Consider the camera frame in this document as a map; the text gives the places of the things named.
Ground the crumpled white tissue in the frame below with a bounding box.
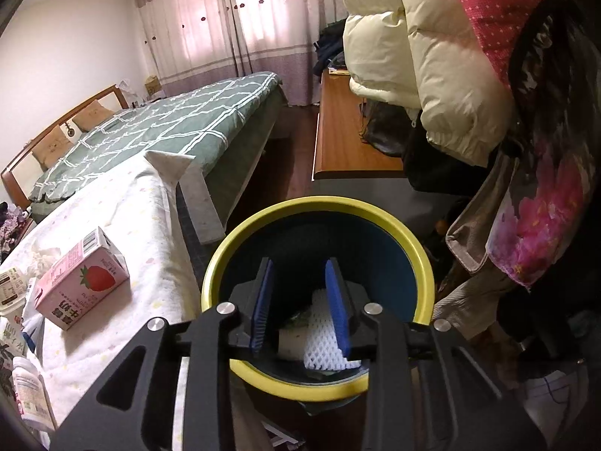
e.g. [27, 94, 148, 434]
[28, 244, 64, 283]

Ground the wooden bed headboard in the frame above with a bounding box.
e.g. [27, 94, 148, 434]
[0, 85, 130, 210]

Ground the beige cloth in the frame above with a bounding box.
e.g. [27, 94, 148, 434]
[444, 160, 522, 273]

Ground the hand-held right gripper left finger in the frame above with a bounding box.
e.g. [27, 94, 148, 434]
[49, 257, 278, 451]

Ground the white table cover cloth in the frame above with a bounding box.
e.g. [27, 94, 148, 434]
[0, 169, 202, 451]

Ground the bed with green quilt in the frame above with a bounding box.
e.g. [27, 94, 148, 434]
[28, 71, 282, 205]

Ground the grey-green bed base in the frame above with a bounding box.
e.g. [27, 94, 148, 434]
[207, 87, 289, 231]

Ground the pile of dark clothes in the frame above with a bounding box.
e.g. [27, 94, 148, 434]
[312, 19, 350, 76]

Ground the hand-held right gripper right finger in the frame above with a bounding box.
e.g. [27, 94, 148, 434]
[325, 257, 548, 451]

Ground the pink and white curtain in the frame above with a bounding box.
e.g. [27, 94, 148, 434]
[131, 0, 348, 106]

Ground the white foam fruit net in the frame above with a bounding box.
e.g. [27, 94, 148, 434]
[277, 289, 362, 371]

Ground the cream puffer jacket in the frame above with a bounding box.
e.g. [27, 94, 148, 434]
[342, 0, 517, 167]

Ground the white plastic bottle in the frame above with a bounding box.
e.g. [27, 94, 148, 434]
[12, 356, 57, 433]

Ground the white labelled packet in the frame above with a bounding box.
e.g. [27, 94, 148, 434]
[0, 267, 29, 312]

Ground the dark handbag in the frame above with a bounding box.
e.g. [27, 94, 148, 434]
[361, 98, 423, 157]

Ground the white plastic bag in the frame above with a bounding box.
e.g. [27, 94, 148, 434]
[521, 370, 584, 433]

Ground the dark patterned garment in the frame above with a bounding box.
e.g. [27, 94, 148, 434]
[509, 0, 601, 189]

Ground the red dotted garment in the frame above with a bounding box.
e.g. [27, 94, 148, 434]
[441, 0, 564, 90]

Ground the pink floral cloth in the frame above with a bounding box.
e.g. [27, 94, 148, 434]
[486, 145, 587, 287]

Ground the pink strawberry milk carton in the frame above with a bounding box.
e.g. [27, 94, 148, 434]
[35, 226, 131, 331]

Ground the wooden desk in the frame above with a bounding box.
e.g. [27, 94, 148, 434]
[312, 68, 409, 182]

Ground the yellow-rimmed blue trash bin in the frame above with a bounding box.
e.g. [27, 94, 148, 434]
[201, 196, 435, 402]

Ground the purple floral cloth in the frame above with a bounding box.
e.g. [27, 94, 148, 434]
[0, 201, 35, 257]

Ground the beige printed pillow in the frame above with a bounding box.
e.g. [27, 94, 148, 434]
[30, 124, 73, 169]
[72, 100, 116, 132]

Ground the black garment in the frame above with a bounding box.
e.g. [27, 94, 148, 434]
[404, 127, 494, 195]

